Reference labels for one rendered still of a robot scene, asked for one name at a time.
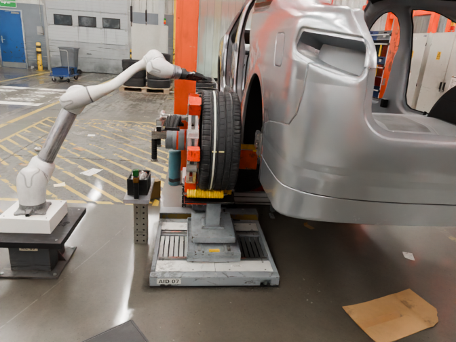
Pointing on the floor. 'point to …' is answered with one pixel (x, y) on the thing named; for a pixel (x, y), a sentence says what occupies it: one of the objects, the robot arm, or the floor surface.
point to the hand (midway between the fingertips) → (206, 79)
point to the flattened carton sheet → (393, 315)
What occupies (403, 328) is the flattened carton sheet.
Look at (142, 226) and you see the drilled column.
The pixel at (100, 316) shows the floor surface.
